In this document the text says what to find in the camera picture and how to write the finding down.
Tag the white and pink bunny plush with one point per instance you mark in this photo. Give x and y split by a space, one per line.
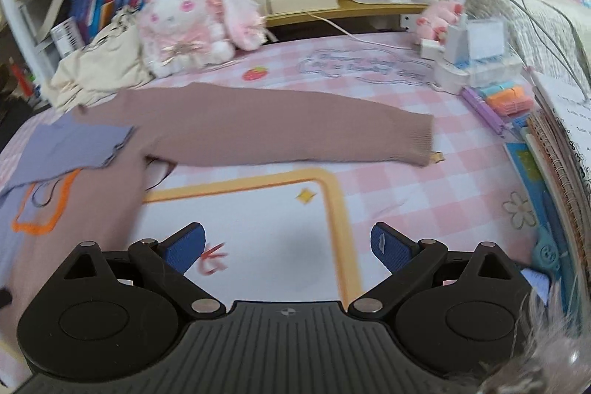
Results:
180 29

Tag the white cardboard box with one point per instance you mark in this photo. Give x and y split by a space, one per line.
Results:
300 1

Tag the white barcode box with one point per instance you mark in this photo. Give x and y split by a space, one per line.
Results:
67 37

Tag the pastel paper note stacks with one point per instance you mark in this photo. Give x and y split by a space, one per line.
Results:
505 98

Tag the teal smiley toy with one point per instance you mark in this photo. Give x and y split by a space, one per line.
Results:
547 253

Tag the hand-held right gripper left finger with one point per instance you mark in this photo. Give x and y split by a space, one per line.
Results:
187 253

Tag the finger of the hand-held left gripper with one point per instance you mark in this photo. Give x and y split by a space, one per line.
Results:
4 298

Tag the pink checkered printed mat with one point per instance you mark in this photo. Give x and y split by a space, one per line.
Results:
415 200

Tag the white and wood bookshelf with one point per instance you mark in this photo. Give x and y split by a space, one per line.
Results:
323 18

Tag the orange and purple stationery pile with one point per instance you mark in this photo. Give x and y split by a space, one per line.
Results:
482 110

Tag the fluffy pale sleeve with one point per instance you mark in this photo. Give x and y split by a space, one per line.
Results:
554 357

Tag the cream printed cloth bag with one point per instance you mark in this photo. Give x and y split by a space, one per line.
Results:
101 66

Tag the pink pig plush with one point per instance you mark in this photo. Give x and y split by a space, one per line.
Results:
438 18

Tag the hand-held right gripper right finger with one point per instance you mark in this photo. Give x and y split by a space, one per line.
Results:
392 253

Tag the grey quilted blanket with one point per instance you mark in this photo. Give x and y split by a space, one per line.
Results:
549 24

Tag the pink and lavender sweater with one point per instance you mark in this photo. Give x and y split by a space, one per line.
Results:
277 131

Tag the white power strip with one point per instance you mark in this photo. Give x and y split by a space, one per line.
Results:
457 75

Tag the stack of spiral notebooks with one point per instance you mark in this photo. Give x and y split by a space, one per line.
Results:
568 154

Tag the blue folder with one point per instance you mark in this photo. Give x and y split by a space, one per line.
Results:
524 165

